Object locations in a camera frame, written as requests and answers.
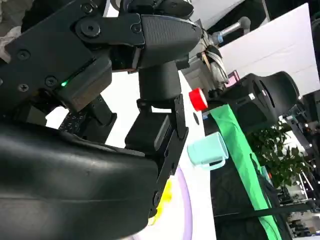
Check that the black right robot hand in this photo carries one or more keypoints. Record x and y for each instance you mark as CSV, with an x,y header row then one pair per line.
x,y
62,175

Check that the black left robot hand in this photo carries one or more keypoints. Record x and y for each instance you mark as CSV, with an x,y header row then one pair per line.
x,y
170,6

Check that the orange white toy bread roll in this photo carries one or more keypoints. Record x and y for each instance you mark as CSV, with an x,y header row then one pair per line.
x,y
166,195

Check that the grey striped fabric bundle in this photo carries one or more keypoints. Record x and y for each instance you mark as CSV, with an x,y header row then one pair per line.
x,y
216,63

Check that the pink box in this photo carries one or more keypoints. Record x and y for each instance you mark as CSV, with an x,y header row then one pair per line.
x,y
233,78

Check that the red tape roll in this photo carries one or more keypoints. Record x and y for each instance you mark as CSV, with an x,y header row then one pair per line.
x,y
197,98

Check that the white panel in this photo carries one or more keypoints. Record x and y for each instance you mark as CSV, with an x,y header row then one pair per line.
x,y
275,50

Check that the black table grommet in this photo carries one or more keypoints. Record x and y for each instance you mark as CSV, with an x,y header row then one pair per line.
x,y
196,118

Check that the lilac plate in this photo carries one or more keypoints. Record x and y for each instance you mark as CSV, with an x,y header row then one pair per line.
x,y
188,207

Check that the black chair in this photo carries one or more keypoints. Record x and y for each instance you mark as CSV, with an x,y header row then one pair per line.
x,y
260,100

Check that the beige crumpled cloth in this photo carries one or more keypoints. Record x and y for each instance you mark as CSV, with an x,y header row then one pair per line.
x,y
10,37

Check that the pale green mug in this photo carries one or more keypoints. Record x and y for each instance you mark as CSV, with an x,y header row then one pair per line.
x,y
209,149

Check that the green cloth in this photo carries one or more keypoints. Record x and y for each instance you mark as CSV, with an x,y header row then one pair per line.
x,y
240,160

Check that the black table skirt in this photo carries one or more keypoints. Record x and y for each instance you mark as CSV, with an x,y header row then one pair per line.
x,y
232,190

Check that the green potted plant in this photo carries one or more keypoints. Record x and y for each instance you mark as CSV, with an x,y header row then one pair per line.
x,y
277,155

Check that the silver tripod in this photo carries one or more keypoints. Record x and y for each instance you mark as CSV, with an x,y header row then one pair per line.
x,y
306,185

